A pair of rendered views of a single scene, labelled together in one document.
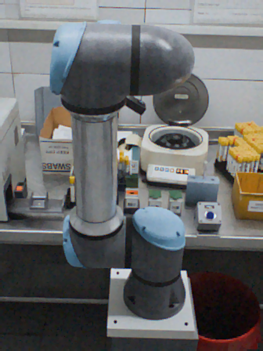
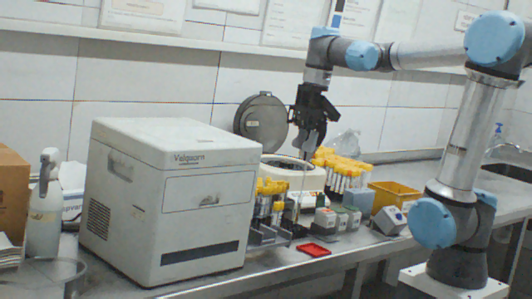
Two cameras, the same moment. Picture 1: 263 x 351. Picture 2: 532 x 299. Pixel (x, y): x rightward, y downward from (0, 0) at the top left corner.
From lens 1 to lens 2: 1.44 m
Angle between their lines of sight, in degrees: 47
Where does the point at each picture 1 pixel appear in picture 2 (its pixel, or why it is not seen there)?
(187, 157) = (318, 178)
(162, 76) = not seen: outside the picture
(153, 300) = (483, 267)
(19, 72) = (82, 99)
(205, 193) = (364, 205)
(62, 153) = not seen: hidden behind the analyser
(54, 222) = (280, 257)
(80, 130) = (495, 96)
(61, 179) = not seen: hidden behind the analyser
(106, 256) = (469, 226)
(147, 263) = (485, 227)
